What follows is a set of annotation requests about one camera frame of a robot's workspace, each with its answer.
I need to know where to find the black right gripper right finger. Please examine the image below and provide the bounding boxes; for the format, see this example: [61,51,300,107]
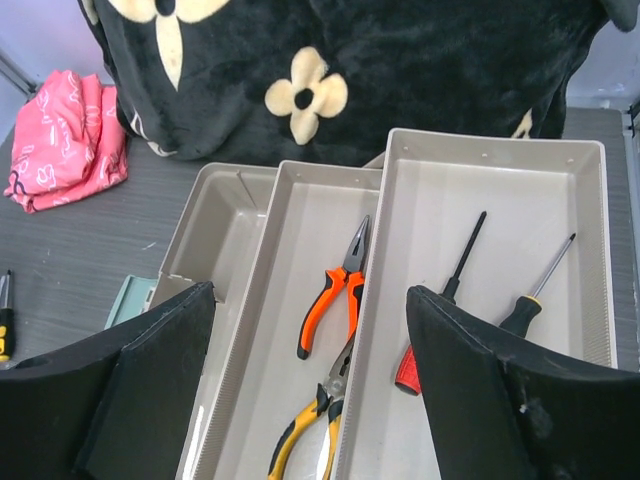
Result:
[406,285,639,479]

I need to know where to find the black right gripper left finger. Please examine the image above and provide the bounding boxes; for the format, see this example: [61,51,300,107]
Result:
[1,281,216,479]

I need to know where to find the red handled screwdriver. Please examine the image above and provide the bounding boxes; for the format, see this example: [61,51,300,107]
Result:
[394,211,487,396]

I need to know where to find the long black yellow screwdriver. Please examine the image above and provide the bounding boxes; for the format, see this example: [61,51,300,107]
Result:
[499,233,576,338]

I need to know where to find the yellow handled pliers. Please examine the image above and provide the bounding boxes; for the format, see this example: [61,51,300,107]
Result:
[266,334,356,480]

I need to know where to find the beige plastic tool box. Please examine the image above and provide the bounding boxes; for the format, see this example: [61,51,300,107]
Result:
[145,129,618,479]

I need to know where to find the orange handled needle-nose pliers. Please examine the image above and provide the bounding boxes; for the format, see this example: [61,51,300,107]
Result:
[296,214,372,361]

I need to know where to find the pink printed plastic bag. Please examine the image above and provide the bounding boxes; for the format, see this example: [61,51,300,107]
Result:
[4,70,128,214]

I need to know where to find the black floral plush blanket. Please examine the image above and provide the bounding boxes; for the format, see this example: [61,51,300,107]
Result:
[79,0,639,167]

